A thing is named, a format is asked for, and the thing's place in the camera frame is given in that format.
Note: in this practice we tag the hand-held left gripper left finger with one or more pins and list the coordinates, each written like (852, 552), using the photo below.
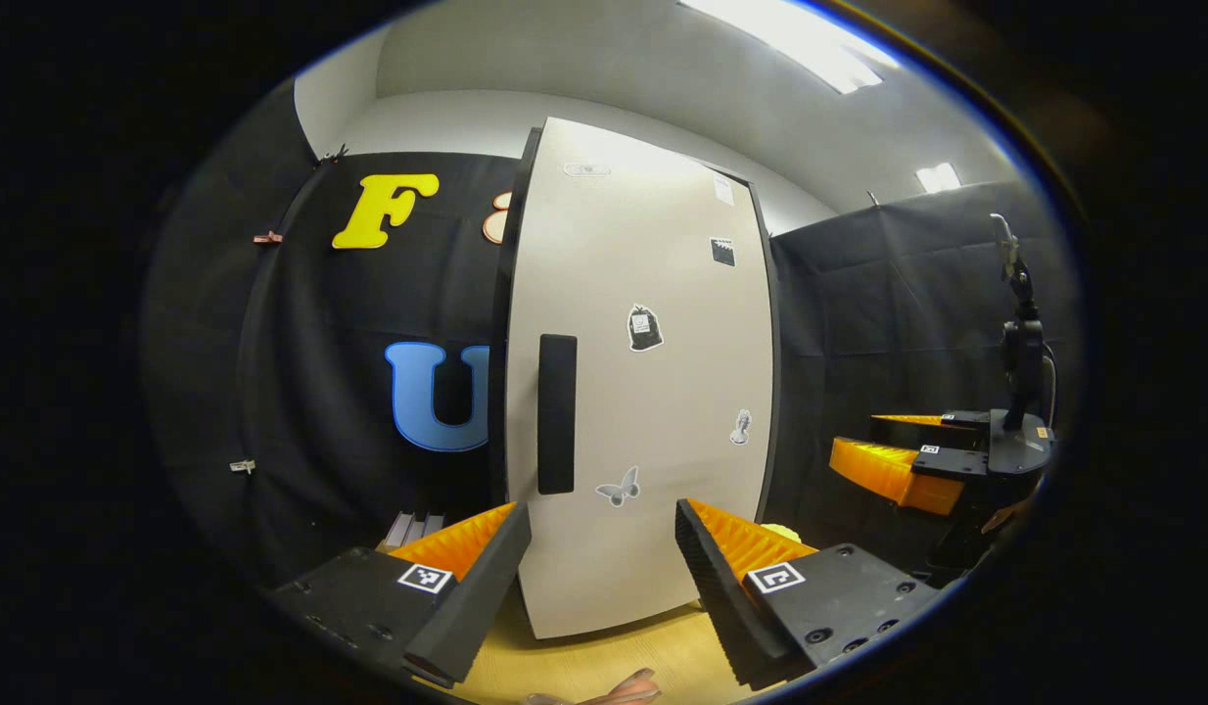
(477, 597)

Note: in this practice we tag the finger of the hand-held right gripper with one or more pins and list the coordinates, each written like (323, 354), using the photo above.
(898, 475)
(956, 429)

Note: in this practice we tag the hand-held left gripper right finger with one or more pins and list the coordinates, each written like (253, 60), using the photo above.
(726, 597)

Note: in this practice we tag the beige cabinet door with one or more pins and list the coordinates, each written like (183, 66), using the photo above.
(663, 245)

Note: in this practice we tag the yellow round soft object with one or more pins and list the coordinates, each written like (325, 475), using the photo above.
(780, 533)

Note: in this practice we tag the white and tan book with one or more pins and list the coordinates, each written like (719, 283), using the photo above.
(396, 531)

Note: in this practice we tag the small ceiling light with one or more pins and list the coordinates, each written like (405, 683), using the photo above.
(938, 177)

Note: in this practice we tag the black backdrop cloth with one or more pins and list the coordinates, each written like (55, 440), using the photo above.
(301, 392)

